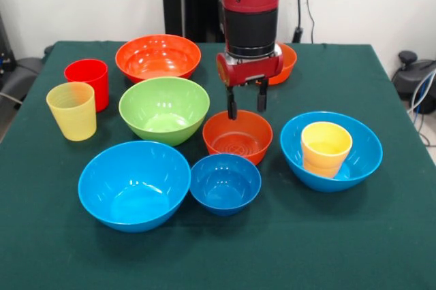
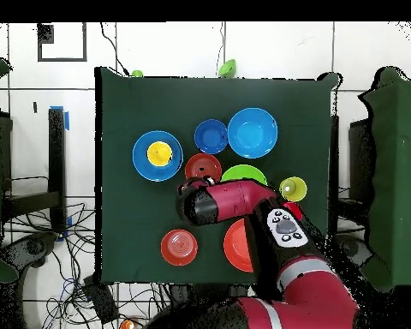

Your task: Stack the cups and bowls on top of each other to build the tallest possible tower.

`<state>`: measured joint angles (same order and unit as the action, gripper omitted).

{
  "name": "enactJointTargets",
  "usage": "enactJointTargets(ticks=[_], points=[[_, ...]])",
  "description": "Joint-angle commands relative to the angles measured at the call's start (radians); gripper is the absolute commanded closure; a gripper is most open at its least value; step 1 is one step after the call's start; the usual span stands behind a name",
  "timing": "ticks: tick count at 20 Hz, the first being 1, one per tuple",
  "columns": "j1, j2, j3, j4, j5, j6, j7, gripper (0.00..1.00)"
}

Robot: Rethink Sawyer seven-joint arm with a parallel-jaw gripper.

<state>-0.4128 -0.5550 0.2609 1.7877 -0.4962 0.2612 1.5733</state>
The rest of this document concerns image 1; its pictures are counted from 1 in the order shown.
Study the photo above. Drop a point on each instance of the red cup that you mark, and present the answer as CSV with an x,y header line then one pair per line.
x,y
98,82

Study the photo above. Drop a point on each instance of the large orange bowl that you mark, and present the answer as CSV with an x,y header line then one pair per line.
x,y
156,63

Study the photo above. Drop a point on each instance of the orange bowl with ringed bottom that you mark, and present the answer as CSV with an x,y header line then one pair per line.
x,y
238,137

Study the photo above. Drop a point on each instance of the large blue bowl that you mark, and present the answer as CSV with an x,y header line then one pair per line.
x,y
366,154
136,194

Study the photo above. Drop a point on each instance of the small dark blue bowl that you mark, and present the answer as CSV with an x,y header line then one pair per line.
x,y
225,188

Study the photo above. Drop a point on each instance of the small plain orange bowl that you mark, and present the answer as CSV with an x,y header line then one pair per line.
x,y
289,65

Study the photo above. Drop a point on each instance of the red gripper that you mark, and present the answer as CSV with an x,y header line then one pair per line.
x,y
252,69

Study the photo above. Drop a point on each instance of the dark green tablecloth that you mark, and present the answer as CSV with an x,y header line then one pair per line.
x,y
306,252

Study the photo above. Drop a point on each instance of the translucent yellow cup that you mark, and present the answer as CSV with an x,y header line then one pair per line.
x,y
73,120

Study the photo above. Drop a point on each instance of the stack of yellow cups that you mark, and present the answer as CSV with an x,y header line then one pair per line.
x,y
327,157

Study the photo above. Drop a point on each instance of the green bowl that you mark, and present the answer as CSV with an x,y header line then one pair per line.
x,y
163,113

